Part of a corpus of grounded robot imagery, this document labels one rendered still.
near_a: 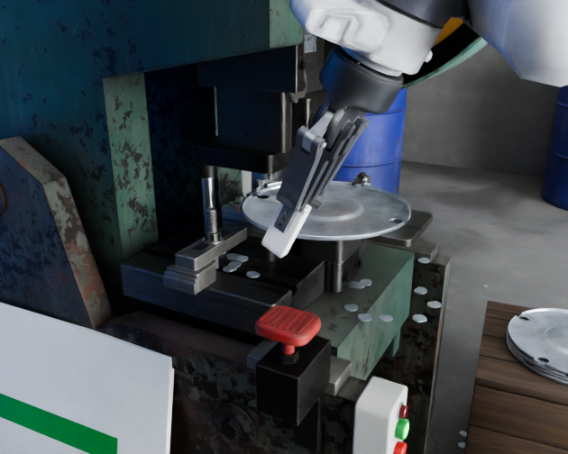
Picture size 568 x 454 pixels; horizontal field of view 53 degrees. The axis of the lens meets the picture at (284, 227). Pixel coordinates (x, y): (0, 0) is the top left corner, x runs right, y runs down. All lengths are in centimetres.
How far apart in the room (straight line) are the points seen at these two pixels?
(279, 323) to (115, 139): 45
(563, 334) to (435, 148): 301
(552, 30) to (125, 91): 70
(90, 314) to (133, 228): 17
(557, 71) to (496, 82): 375
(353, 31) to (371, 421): 49
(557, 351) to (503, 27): 107
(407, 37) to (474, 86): 375
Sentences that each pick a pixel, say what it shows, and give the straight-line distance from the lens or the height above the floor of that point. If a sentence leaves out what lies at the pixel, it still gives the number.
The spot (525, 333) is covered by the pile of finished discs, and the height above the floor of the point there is 38.
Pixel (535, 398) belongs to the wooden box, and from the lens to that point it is 137.
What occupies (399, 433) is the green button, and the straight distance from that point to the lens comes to 81.
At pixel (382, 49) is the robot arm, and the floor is 108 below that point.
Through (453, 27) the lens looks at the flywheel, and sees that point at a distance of 121.
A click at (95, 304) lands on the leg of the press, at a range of 105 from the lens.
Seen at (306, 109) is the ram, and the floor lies 96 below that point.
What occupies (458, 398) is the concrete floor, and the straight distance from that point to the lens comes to 187.
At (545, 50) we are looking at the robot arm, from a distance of 47.
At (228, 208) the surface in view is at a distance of 100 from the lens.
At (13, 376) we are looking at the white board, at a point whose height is 46.
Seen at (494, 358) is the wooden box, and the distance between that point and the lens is 143.
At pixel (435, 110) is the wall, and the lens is 433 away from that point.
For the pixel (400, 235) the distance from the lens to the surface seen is 89.
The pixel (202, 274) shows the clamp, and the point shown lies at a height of 73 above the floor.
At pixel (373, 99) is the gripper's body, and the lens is 53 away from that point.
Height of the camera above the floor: 111
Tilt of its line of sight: 21 degrees down
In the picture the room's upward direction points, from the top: straight up
